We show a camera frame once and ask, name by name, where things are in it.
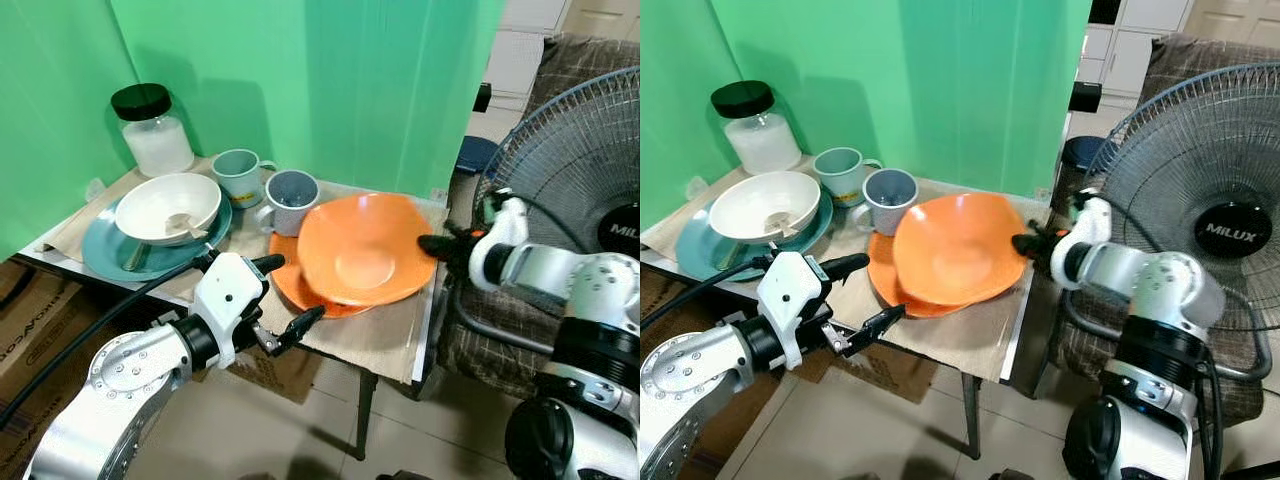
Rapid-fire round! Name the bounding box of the orange bowl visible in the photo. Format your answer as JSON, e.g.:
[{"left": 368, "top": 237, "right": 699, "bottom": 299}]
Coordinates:
[
  {"left": 297, "top": 192, "right": 439, "bottom": 308},
  {"left": 892, "top": 192, "right": 1032, "bottom": 307}
]

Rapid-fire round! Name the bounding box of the orange plate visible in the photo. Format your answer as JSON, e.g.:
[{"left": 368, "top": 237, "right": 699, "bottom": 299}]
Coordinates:
[
  {"left": 268, "top": 232, "right": 373, "bottom": 320},
  {"left": 866, "top": 232, "right": 969, "bottom": 320}
]

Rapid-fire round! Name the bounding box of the grey mug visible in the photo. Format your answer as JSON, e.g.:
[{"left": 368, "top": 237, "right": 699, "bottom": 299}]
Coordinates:
[
  {"left": 256, "top": 170, "right": 321, "bottom": 238},
  {"left": 859, "top": 168, "right": 921, "bottom": 238}
]

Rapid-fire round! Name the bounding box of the beige table mat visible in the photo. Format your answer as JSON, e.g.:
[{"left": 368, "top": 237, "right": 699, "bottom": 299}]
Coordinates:
[
  {"left": 38, "top": 158, "right": 433, "bottom": 387},
  {"left": 640, "top": 155, "right": 1029, "bottom": 385}
]

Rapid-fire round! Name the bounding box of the metal table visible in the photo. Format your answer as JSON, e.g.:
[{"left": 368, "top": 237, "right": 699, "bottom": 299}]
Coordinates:
[
  {"left": 640, "top": 152, "right": 1051, "bottom": 461},
  {"left": 14, "top": 155, "right": 453, "bottom": 463}
]

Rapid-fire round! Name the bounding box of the white spoon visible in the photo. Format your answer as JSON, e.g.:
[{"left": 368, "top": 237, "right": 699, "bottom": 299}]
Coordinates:
[
  {"left": 164, "top": 211, "right": 207, "bottom": 242},
  {"left": 762, "top": 210, "right": 803, "bottom": 242}
]

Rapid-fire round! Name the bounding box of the teal mug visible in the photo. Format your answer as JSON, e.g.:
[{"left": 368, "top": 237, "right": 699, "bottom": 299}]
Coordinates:
[
  {"left": 211, "top": 149, "right": 279, "bottom": 210},
  {"left": 813, "top": 147, "right": 886, "bottom": 209}
]

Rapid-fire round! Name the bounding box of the dark blue round stool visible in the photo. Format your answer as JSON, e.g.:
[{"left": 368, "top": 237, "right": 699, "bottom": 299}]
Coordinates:
[
  {"left": 1060, "top": 135, "right": 1119, "bottom": 173},
  {"left": 455, "top": 136, "right": 501, "bottom": 179}
]

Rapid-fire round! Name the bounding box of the white bowl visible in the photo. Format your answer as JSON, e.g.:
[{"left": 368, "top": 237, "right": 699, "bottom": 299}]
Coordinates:
[
  {"left": 710, "top": 171, "right": 823, "bottom": 247},
  {"left": 115, "top": 173, "right": 223, "bottom": 248}
]

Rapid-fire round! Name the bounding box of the grey electric fan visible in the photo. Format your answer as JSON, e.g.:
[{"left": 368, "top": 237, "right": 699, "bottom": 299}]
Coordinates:
[
  {"left": 1082, "top": 62, "right": 1280, "bottom": 333},
  {"left": 478, "top": 67, "right": 641, "bottom": 259}
]

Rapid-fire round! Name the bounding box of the teal plate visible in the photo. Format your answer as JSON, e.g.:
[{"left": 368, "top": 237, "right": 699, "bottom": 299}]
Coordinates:
[
  {"left": 82, "top": 194, "right": 235, "bottom": 283},
  {"left": 676, "top": 190, "right": 837, "bottom": 283}
]

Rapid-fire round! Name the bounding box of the glass jar with black lid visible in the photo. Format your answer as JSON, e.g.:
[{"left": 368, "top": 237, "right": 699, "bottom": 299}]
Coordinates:
[
  {"left": 110, "top": 83, "right": 196, "bottom": 179},
  {"left": 711, "top": 80, "right": 803, "bottom": 177}
]

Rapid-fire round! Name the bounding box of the green backdrop cloth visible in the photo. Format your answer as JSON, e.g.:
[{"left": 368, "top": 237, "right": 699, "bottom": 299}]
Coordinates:
[
  {"left": 640, "top": 0, "right": 1095, "bottom": 233},
  {"left": 0, "top": 0, "right": 507, "bottom": 263}
]

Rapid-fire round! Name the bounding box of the white cabinet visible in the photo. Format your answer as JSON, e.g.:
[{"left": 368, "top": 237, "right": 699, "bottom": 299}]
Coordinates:
[
  {"left": 1080, "top": 0, "right": 1193, "bottom": 101},
  {"left": 484, "top": 0, "right": 573, "bottom": 113}
]

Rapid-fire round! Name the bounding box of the brown plaid chair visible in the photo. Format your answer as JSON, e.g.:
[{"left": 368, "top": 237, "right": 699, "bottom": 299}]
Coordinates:
[
  {"left": 436, "top": 34, "right": 641, "bottom": 403},
  {"left": 1040, "top": 34, "right": 1280, "bottom": 429}
]

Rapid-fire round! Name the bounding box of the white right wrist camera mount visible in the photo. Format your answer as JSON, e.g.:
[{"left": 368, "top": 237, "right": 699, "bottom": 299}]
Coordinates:
[
  {"left": 1068, "top": 196, "right": 1114, "bottom": 251},
  {"left": 485, "top": 195, "right": 532, "bottom": 253}
]

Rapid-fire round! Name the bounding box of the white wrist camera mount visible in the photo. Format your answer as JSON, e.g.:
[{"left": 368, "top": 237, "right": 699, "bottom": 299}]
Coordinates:
[
  {"left": 756, "top": 250, "right": 832, "bottom": 370},
  {"left": 190, "top": 252, "right": 270, "bottom": 370},
  {"left": 1068, "top": 196, "right": 1114, "bottom": 251},
  {"left": 485, "top": 195, "right": 532, "bottom": 253}
]

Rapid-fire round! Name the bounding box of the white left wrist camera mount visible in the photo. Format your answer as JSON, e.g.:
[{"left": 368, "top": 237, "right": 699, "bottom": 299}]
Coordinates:
[
  {"left": 190, "top": 252, "right": 270, "bottom": 370},
  {"left": 756, "top": 250, "right": 832, "bottom": 370}
]

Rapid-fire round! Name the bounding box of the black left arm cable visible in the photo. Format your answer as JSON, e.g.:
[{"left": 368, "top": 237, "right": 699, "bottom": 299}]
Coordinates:
[
  {"left": 0, "top": 252, "right": 217, "bottom": 431},
  {"left": 640, "top": 254, "right": 777, "bottom": 331}
]

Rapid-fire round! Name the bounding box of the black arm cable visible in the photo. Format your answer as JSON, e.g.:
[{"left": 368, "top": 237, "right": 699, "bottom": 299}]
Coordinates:
[
  {"left": 1196, "top": 350, "right": 1227, "bottom": 480},
  {"left": 0, "top": 252, "right": 217, "bottom": 431},
  {"left": 640, "top": 254, "right": 777, "bottom": 331}
]

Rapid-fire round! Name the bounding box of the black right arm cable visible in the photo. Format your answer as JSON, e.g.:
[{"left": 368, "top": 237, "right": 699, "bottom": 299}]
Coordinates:
[{"left": 1196, "top": 350, "right": 1227, "bottom": 480}]

